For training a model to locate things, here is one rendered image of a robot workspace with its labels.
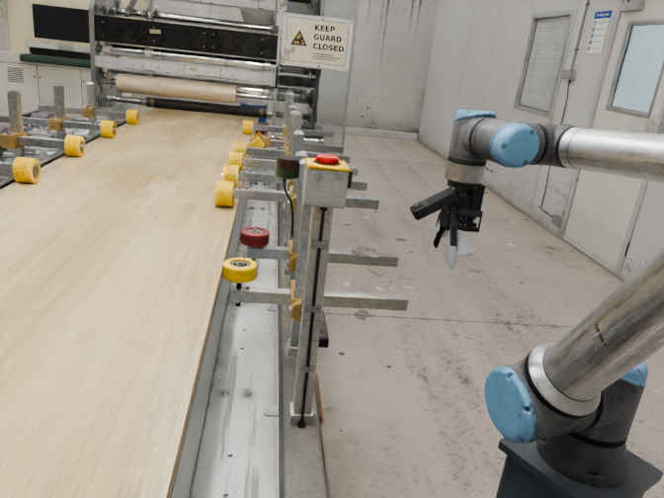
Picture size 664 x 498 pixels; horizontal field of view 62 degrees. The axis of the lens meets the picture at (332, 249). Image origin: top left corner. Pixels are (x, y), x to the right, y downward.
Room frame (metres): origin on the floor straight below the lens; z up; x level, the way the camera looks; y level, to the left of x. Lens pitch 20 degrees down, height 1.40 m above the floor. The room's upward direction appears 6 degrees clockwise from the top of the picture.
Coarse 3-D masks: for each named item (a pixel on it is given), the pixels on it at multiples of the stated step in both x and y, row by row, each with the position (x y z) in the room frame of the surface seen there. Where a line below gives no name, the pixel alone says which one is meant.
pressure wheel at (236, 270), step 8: (224, 264) 1.19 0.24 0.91; (232, 264) 1.20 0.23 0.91; (240, 264) 1.20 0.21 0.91; (248, 264) 1.21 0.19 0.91; (256, 264) 1.21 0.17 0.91; (224, 272) 1.18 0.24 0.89; (232, 272) 1.17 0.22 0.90; (240, 272) 1.17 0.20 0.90; (248, 272) 1.18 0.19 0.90; (256, 272) 1.21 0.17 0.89; (232, 280) 1.17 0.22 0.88; (240, 280) 1.17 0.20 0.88; (248, 280) 1.18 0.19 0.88; (240, 288) 1.21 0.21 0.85
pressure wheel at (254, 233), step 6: (246, 228) 1.47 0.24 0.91; (252, 228) 1.48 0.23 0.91; (258, 228) 1.48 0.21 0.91; (264, 228) 1.49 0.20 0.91; (240, 234) 1.45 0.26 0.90; (246, 234) 1.43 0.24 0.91; (252, 234) 1.42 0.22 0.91; (258, 234) 1.43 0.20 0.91; (264, 234) 1.44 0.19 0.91; (240, 240) 1.44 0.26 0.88; (246, 240) 1.42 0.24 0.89; (252, 240) 1.42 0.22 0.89; (258, 240) 1.42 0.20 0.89; (264, 240) 1.43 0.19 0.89; (252, 246) 1.42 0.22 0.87; (258, 246) 1.42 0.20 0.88
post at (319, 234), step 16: (320, 224) 0.91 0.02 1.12; (320, 240) 0.91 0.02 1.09; (320, 256) 0.91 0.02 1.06; (320, 272) 0.91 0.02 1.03; (304, 288) 0.93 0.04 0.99; (320, 288) 0.92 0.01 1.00; (304, 304) 0.91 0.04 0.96; (320, 304) 0.92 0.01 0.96; (304, 320) 0.91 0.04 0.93; (320, 320) 0.92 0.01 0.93; (304, 336) 0.91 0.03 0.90; (304, 352) 0.91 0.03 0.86; (304, 368) 0.91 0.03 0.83; (304, 384) 0.91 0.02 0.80; (304, 400) 0.91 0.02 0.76; (304, 416) 0.91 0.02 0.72
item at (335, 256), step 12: (252, 252) 1.44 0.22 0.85; (264, 252) 1.45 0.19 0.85; (276, 252) 1.45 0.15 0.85; (288, 252) 1.46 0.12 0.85; (336, 252) 1.49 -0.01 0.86; (348, 252) 1.50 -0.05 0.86; (360, 264) 1.49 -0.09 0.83; (372, 264) 1.49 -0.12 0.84; (384, 264) 1.50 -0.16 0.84; (396, 264) 1.50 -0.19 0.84
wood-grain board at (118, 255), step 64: (128, 128) 2.93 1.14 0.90; (192, 128) 3.16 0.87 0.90; (0, 192) 1.58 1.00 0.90; (64, 192) 1.65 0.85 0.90; (128, 192) 1.73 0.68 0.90; (192, 192) 1.81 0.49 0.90; (0, 256) 1.11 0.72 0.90; (64, 256) 1.15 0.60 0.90; (128, 256) 1.19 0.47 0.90; (192, 256) 1.23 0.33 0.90; (0, 320) 0.84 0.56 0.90; (64, 320) 0.86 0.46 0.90; (128, 320) 0.89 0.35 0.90; (192, 320) 0.92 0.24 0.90; (0, 384) 0.66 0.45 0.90; (64, 384) 0.68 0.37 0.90; (128, 384) 0.70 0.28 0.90; (192, 384) 0.72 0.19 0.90; (0, 448) 0.54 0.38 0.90; (64, 448) 0.55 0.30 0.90; (128, 448) 0.57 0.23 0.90
